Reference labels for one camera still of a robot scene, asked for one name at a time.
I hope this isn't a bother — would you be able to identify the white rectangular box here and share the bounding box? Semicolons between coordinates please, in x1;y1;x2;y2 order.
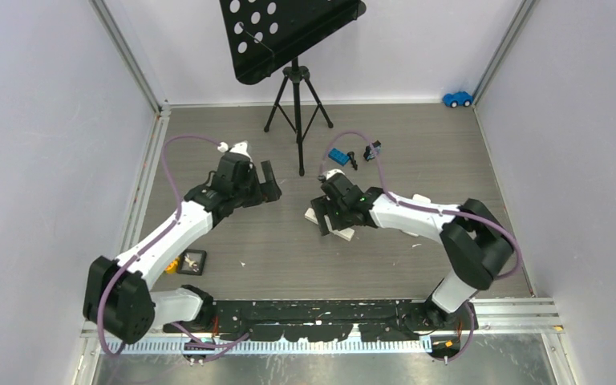
304;208;355;241

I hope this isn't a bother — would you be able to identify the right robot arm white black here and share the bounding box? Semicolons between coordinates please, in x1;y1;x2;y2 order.
310;169;516;330

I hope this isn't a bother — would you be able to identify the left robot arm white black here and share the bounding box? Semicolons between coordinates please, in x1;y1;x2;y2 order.
82;150;282;344

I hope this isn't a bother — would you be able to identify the blue toy brick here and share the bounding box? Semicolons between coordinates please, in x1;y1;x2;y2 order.
327;148;351;166

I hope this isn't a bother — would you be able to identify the black screw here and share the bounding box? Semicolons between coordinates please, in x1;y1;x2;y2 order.
346;152;359;170

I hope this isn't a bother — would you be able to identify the small black blue box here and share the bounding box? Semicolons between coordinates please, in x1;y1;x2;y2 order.
363;140;382;161

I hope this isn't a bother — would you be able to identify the yellow orange toy block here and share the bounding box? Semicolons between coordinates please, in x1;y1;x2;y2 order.
164;258;180;274

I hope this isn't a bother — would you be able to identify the black music stand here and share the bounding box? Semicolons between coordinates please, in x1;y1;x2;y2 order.
219;0;367;176

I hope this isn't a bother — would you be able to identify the blue toy car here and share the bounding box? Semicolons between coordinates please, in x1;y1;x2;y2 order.
442;91;473;108

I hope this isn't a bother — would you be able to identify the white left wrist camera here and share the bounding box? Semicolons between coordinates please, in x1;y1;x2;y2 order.
217;140;253;162

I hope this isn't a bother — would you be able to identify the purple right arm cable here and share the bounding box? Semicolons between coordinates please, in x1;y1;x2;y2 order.
317;130;525;363

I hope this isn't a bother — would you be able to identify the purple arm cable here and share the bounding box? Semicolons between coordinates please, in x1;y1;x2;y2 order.
96;134;253;365
317;130;525;363

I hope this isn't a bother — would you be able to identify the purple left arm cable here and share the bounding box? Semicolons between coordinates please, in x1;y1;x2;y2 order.
96;134;253;365

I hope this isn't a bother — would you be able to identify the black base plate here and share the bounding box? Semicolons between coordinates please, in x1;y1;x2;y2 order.
163;299;477;342

